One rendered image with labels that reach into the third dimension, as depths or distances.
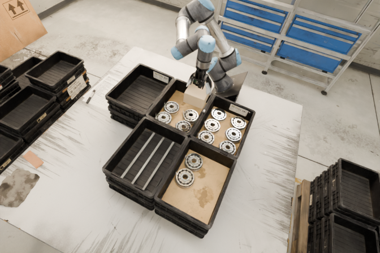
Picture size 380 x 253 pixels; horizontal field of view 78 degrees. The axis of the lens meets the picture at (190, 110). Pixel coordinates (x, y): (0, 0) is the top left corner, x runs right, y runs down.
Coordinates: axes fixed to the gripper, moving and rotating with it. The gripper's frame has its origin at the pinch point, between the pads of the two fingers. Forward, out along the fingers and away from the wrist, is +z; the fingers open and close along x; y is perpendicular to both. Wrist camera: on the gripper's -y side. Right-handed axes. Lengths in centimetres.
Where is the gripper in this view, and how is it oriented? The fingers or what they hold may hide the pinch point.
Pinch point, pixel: (198, 90)
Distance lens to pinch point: 135.8
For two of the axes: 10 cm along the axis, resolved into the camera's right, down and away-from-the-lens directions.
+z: -1.1, 6.3, 7.7
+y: -3.8, 6.9, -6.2
